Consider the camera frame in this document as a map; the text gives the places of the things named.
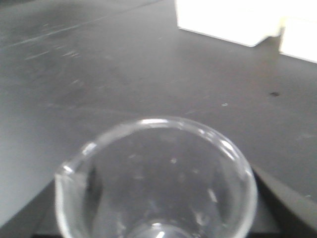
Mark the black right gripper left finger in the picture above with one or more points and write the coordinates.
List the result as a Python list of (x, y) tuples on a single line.
[(46, 224)]

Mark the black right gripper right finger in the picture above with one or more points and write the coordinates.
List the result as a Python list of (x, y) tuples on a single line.
[(294, 214)]

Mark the clear glass beaker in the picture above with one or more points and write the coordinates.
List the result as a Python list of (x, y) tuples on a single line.
[(163, 177)]

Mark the white bin with tripod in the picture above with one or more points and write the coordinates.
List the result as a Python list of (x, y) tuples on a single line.
[(299, 39)]

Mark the white bin with funnel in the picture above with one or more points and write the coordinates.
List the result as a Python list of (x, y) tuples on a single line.
[(243, 22)]

